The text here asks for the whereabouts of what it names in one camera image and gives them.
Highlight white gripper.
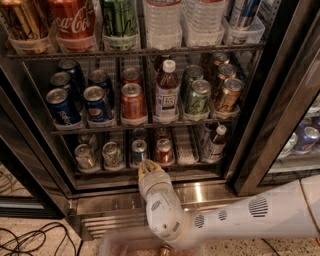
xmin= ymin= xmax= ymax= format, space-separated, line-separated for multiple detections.
xmin=138 ymin=160 xmax=173 ymax=199

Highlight blue silver redbull can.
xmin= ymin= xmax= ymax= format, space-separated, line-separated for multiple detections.
xmin=132 ymin=140 xmax=147 ymax=164

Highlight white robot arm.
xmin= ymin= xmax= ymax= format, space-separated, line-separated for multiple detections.
xmin=138 ymin=159 xmax=320 ymax=249

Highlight red soda can bottom shelf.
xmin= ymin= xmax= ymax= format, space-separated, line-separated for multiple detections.
xmin=156 ymin=138 xmax=173 ymax=164

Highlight rear red can bottom shelf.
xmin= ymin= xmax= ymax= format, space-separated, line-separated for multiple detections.
xmin=155 ymin=127 xmax=171 ymax=141

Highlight white sprite can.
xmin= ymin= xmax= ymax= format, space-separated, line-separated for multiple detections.
xmin=102 ymin=142 xmax=122 ymax=167
xmin=74 ymin=144 xmax=96 ymax=169

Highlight front orange soda can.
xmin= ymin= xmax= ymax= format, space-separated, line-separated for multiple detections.
xmin=121 ymin=83 xmax=145 ymax=120

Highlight orange soda can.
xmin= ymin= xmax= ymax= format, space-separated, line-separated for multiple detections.
xmin=121 ymin=67 xmax=143 ymax=85
xmin=121 ymin=83 xmax=145 ymax=120

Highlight white sprite can left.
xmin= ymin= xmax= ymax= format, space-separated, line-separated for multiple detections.
xmin=74 ymin=144 xmax=96 ymax=169

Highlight tea bottle bottom shelf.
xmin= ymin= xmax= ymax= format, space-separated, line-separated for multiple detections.
xmin=202 ymin=125 xmax=227 ymax=161

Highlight tea bottle shelf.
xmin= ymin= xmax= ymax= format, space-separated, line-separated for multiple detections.
xmin=202 ymin=125 xmax=227 ymax=161
xmin=155 ymin=59 xmax=180 ymax=117

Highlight rear white can bottom left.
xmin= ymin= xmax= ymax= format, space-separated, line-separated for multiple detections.
xmin=78 ymin=133 xmax=99 ymax=151

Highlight front green can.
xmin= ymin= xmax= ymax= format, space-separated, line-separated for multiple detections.
xmin=185 ymin=79 xmax=211 ymax=115

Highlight tea bottle middle shelf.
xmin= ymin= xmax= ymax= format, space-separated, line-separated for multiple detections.
xmin=155 ymin=59 xmax=180 ymax=117

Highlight pepsi can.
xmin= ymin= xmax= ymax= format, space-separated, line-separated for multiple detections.
xmin=58 ymin=59 xmax=86 ymax=92
xmin=49 ymin=71 xmax=83 ymax=111
xmin=83 ymin=86 xmax=112 ymax=122
xmin=46 ymin=88 xmax=81 ymax=125
xmin=88 ymin=69 xmax=114 ymax=107

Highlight rear orange soda can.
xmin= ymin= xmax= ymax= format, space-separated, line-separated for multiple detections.
xmin=121 ymin=67 xmax=143 ymax=85

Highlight front left pepsi can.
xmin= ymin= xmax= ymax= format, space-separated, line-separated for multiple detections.
xmin=46 ymin=88 xmax=81 ymax=125

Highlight rear green can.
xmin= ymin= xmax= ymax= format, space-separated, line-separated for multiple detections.
xmin=180 ymin=64 xmax=204 ymax=102

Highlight stainless steel fridge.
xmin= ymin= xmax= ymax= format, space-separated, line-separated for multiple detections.
xmin=0 ymin=0 xmax=319 ymax=239

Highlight front gold can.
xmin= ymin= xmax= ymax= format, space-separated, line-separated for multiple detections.
xmin=214 ymin=78 xmax=243 ymax=113

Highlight middle gold can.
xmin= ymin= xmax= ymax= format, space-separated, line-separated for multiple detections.
xmin=212 ymin=64 xmax=237 ymax=96

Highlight middle left pepsi can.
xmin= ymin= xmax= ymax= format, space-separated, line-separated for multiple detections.
xmin=49 ymin=71 xmax=83 ymax=111

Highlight rear left pepsi can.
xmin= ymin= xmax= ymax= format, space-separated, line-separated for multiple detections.
xmin=58 ymin=59 xmax=86 ymax=92

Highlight rear gold can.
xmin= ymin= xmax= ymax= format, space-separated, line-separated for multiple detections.
xmin=204 ymin=51 xmax=230 ymax=84

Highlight right fridge glass door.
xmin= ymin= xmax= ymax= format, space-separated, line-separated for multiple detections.
xmin=233 ymin=0 xmax=320 ymax=196

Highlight green can top shelf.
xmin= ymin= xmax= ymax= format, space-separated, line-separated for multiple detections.
xmin=101 ymin=0 xmax=138 ymax=50

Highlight white can right fridge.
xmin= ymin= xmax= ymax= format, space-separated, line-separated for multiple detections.
xmin=278 ymin=132 xmax=298 ymax=159

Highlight blue can right fridge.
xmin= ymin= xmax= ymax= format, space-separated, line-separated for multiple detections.
xmin=293 ymin=126 xmax=320 ymax=154

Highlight red coca-cola can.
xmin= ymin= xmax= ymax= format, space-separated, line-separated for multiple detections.
xmin=48 ymin=0 xmax=96 ymax=52

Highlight redbull can top shelf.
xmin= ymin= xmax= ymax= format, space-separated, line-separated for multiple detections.
xmin=227 ymin=0 xmax=262 ymax=45

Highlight gold can top shelf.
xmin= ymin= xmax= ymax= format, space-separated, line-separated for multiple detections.
xmin=0 ymin=0 xmax=52 ymax=54

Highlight clear plastic bin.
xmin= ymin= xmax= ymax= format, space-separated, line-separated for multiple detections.
xmin=98 ymin=227 xmax=205 ymax=256

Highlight clear water bottle left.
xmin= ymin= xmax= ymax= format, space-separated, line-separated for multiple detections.
xmin=144 ymin=0 xmax=182 ymax=50

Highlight clear water bottle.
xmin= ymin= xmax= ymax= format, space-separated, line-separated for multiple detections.
xmin=181 ymin=0 xmax=226 ymax=47
xmin=144 ymin=0 xmax=182 ymax=50

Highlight clear water bottle right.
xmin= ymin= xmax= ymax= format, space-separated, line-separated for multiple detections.
xmin=181 ymin=0 xmax=226 ymax=47

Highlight black cables on floor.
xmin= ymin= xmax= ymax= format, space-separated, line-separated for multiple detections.
xmin=0 ymin=221 xmax=84 ymax=256

